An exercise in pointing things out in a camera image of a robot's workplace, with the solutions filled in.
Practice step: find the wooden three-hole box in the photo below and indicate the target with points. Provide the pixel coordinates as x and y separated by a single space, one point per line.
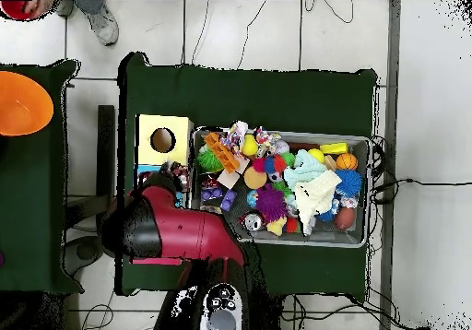
177 149

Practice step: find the smooth yellow ball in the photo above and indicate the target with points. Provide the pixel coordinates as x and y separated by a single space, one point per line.
316 155

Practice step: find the large blue spiky ball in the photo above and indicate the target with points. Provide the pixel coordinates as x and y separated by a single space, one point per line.
349 183

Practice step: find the small orange basketball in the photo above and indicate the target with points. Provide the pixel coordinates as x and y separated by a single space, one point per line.
346 161

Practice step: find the orange foam disc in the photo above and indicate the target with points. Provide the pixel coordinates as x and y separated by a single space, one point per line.
255 177

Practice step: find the dark green table cloth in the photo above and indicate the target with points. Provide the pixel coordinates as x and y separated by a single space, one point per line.
33 197
258 97

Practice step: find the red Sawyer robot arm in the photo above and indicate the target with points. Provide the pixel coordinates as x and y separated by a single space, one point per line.
184 230

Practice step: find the green spiky toy with eyes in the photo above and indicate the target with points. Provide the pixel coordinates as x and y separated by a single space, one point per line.
209 160

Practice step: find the black upright panel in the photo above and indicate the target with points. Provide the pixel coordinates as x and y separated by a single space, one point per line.
106 153

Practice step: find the grey rounded base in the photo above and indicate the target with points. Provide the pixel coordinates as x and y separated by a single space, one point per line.
79 250

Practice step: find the small clear plastic bottle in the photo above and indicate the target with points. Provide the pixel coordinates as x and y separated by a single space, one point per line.
167 166

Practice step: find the cream waffle cloth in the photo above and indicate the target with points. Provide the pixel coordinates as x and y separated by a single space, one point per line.
317 193

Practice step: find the orange round object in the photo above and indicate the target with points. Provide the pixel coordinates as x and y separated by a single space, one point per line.
22 103

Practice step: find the reddish brown ball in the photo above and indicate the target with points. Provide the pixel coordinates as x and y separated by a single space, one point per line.
345 218

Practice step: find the purple spiky ball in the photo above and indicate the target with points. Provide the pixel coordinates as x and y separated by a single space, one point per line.
271 202

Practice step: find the orange plastic grid toy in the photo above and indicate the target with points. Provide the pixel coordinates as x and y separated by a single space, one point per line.
221 152

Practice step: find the crushed silver can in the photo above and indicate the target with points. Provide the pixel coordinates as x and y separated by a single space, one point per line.
210 209

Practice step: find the red round object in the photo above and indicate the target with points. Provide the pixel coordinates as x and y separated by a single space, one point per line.
13 9

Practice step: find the person's foot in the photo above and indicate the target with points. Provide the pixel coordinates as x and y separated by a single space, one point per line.
65 7
105 25

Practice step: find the mint waffle cloth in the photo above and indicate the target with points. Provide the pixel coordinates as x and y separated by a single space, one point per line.
304 169

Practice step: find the colourful patterned cloth wad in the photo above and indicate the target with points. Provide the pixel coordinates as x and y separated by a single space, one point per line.
265 138

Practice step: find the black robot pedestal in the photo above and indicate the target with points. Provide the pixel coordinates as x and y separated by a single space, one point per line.
271 313

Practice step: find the plain wooden block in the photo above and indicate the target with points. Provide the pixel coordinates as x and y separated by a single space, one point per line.
228 179

